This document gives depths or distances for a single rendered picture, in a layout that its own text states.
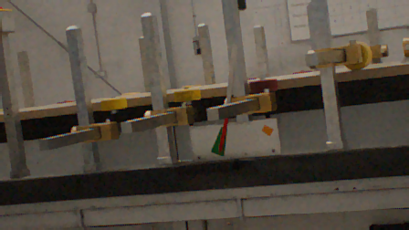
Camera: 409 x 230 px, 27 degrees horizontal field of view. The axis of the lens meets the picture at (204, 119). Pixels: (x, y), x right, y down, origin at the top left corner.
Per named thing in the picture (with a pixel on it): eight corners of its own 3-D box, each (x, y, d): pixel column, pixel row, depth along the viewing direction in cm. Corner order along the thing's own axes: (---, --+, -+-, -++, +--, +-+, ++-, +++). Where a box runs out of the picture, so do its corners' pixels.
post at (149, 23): (173, 178, 243) (151, 12, 240) (162, 179, 244) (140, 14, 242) (177, 176, 246) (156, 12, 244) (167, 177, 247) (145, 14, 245)
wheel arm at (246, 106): (220, 123, 202) (218, 105, 202) (207, 124, 203) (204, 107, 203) (274, 108, 242) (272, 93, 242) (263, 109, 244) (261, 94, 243)
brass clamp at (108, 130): (110, 140, 248) (108, 123, 247) (70, 144, 253) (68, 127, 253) (120, 137, 253) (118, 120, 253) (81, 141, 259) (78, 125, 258)
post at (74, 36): (97, 185, 252) (75, 25, 250) (87, 186, 254) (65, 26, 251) (102, 183, 256) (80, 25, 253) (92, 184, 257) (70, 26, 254)
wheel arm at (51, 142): (50, 152, 224) (47, 137, 224) (39, 153, 225) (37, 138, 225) (125, 134, 264) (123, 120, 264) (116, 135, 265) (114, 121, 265)
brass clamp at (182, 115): (187, 124, 238) (184, 107, 238) (144, 129, 243) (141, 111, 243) (195, 122, 244) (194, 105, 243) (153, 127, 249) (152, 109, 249)
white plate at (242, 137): (280, 154, 229) (276, 118, 229) (193, 162, 239) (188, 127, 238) (281, 154, 230) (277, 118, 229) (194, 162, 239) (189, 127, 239)
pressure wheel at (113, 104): (134, 131, 261) (129, 94, 260) (110, 135, 257) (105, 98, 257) (125, 131, 268) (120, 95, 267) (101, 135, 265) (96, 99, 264)
